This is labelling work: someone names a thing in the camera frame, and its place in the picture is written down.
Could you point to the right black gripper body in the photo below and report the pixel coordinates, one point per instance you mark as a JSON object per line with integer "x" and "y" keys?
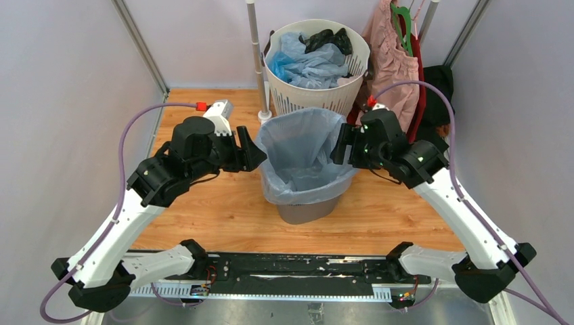
{"x": 361, "y": 154}

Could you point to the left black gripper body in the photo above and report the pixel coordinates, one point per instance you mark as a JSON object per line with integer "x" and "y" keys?
{"x": 228, "y": 155}

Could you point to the light blue plastic bag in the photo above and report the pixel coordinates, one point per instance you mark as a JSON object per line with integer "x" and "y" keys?
{"x": 298, "y": 169}

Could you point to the white slotted laundry basket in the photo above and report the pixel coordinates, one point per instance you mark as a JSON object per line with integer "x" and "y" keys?
{"x": 287, "y": 98}

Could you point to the grey mesh trash bin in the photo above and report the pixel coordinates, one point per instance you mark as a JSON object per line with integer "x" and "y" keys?
{"x": 297, "y": 214}

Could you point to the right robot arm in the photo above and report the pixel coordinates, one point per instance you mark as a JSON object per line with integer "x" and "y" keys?
{"x": 490, "y": 259}

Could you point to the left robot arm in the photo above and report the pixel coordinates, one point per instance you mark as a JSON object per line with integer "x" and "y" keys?
{"x": 99, "y": 276}

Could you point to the white rack base foot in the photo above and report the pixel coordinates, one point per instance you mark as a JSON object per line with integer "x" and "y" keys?
{"x": 265, "y": 112}

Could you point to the pink plastic bag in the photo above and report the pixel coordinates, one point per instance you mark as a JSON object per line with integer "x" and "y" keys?
{"x": 346, "y": 80}

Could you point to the black garment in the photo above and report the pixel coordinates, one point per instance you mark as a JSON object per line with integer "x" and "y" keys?
{"x": 435, "y": 122}

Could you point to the crumpled pale blue bag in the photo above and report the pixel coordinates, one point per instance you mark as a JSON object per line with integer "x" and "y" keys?
{"x": 316, "y": 70}

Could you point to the pink hanging garment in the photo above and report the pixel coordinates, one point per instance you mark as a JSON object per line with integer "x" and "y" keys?
{"x": 391, "y": 64}

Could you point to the bright blue plastic bag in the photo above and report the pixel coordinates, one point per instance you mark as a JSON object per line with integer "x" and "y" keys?
{"x": 278, "y": 66}

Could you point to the black plastic bag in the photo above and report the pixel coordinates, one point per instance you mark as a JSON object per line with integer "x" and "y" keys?
{"x": 340, "y": 39}

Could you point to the green clothes hanger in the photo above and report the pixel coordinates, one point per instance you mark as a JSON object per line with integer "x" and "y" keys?
{"x": 401, "y": 18}

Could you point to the silver clothes rack pole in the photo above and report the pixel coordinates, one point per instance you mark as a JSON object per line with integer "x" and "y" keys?
{"x": 256, "y": 48}

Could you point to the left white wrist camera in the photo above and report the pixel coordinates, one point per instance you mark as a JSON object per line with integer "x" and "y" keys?
{"x": 218, "y": 113}

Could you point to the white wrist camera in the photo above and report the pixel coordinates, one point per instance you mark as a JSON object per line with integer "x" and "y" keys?
{"x": 218, "y": 113}
{"x": 373, "y": 104}

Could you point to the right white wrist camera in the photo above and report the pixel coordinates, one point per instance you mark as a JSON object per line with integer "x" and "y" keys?
{"x": 373, "y": 104}

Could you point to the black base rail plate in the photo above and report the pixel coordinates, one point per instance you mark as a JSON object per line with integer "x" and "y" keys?
{"x": 303, "y": 275}

